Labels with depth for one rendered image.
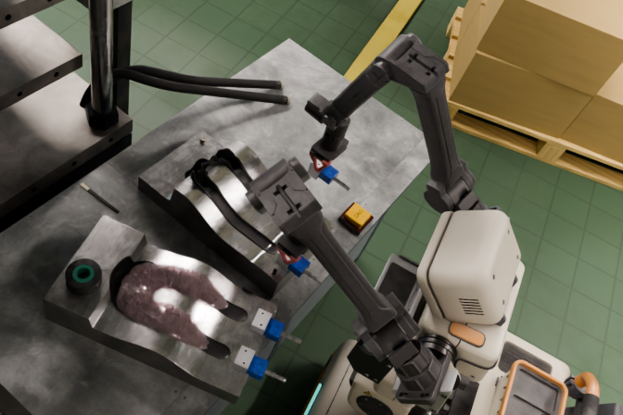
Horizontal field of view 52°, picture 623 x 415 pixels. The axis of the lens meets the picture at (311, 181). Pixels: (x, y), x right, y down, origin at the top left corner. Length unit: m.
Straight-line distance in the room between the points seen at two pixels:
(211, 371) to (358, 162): 0.87
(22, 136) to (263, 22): 2.06
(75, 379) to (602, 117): 2.81
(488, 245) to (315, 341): 1.44
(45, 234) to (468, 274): 1.09
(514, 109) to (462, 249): 2.29
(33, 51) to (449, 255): 1.22
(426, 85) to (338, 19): 2.75
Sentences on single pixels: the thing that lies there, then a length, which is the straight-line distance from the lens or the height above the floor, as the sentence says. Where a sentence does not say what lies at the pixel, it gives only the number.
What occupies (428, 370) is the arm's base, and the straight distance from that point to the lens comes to 1.29.
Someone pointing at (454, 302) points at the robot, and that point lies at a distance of 1.30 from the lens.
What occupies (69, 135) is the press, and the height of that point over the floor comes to 0.78.
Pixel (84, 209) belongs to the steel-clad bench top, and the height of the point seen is 0.80.
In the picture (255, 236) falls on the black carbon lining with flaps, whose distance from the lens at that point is 1.74.
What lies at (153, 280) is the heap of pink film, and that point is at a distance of 1.63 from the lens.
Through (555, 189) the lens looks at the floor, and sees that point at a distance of 3.67.
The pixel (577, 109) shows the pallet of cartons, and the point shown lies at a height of 0.38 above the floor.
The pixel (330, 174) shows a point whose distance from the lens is 1.84.
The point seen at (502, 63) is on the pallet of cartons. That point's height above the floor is 0.49.
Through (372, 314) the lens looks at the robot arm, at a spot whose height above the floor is 1.31.
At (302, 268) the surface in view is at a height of 0.92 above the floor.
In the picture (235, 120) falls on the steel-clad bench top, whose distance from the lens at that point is 2.10.
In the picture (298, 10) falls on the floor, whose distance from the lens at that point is 3.96.
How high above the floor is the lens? 2.33
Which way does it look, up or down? 50 degrees down
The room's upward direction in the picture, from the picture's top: 22 degrees clockwise
